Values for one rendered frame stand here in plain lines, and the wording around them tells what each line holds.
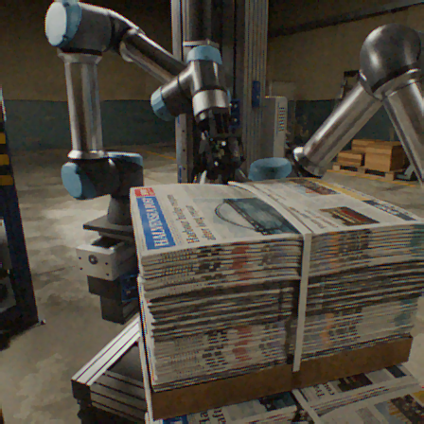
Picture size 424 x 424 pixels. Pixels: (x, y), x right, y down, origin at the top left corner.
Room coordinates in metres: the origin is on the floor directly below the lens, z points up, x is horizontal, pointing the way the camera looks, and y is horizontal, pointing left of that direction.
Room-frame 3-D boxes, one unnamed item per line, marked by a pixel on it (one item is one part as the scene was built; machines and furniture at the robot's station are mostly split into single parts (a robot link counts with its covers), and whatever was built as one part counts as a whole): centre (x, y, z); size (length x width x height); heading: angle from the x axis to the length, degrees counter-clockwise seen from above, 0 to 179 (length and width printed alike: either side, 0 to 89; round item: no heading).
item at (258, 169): (0.99, -0.15, 0.98); 0.13 x 0.12 x 0.14; 135
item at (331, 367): (0.54, -0.17, 0.86); 0.29 x 0.16 x 0.04; 16
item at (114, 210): (1.17, 0.31, 0.87); 0.15 x 0.15 x 0.10
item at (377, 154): (6.42, -2.90, 0.28); 1.20 x 0.83 x 0.57; 35
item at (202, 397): (0.48, 0.04, 0.86); 0.29 x 0.16 x 0.04; 16
